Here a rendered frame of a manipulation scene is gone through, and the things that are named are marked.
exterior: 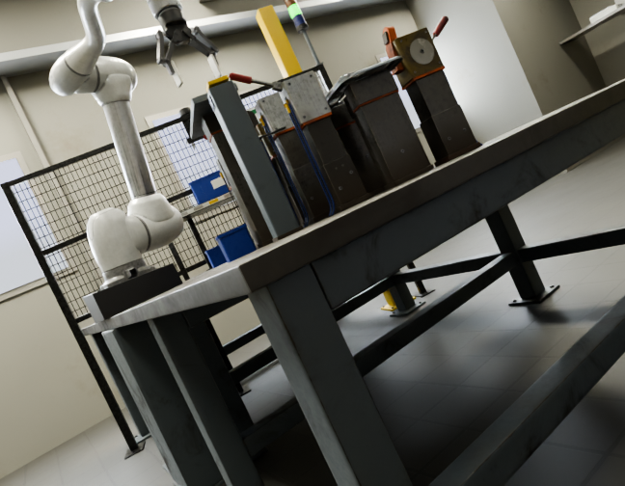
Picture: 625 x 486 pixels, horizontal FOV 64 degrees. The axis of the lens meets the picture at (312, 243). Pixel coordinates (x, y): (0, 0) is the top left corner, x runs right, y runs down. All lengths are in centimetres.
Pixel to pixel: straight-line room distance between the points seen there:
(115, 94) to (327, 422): 163
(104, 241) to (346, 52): 456
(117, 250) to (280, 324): 128
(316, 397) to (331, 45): 543
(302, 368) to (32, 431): 368
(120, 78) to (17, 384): 272
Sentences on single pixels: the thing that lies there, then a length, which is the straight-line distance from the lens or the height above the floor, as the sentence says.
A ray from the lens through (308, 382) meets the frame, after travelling 72.
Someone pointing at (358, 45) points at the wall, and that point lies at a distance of 620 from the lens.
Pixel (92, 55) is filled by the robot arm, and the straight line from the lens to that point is 194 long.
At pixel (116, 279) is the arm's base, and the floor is 81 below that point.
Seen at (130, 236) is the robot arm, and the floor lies 94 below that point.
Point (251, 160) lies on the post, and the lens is 135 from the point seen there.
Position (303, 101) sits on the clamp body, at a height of 99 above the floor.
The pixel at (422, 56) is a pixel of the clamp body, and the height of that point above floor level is 99.
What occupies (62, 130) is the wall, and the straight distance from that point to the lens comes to 460.
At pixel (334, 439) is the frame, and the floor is 42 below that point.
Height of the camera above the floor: 71
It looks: 2 degrees down
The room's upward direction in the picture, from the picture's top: 25 degrees counter-clockwise
